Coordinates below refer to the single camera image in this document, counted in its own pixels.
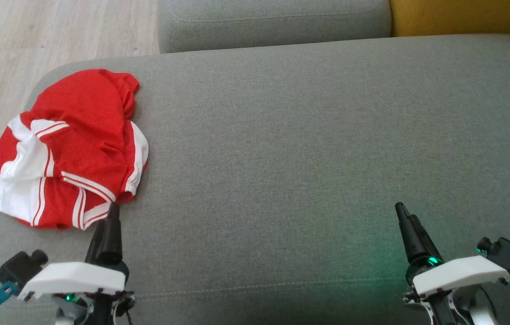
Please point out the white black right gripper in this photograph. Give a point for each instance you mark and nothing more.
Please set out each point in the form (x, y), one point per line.
(458, 273)

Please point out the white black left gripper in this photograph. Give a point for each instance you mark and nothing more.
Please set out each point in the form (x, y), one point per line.
(74, 280)

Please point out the red shorts with white stripe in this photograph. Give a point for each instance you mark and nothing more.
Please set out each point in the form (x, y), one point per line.
(87, 104)

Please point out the large grey sofa seat cushion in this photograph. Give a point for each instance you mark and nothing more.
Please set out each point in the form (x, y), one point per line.
(282, 158)

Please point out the yellow cushion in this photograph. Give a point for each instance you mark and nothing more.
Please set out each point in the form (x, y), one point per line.
(462, 16)

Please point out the grey sofa back cushion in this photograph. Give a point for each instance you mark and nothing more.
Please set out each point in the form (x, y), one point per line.
(273, 22)

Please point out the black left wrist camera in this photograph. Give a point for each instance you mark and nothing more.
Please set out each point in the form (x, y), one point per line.
(20, 266)

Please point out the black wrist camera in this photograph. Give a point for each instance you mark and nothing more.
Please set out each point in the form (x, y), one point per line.
(507, 253)
(20, 266)

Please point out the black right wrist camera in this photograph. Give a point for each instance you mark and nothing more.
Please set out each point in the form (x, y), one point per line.
(507, 253)

